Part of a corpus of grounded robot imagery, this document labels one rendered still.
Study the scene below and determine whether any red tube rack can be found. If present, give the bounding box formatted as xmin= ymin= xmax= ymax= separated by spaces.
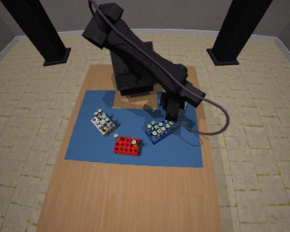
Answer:
xmin=114 ymin=137 xmax=140 ymax=156

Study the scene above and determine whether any blue bench mat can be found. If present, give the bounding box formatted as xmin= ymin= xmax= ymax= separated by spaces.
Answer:
xmin=64 ymin=90 xmax=203 ymax=168

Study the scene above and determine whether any white tube cap with printed label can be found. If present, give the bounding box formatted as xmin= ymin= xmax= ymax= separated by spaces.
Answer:
xmin=151 ymin=121 xmax=156 ymax=130

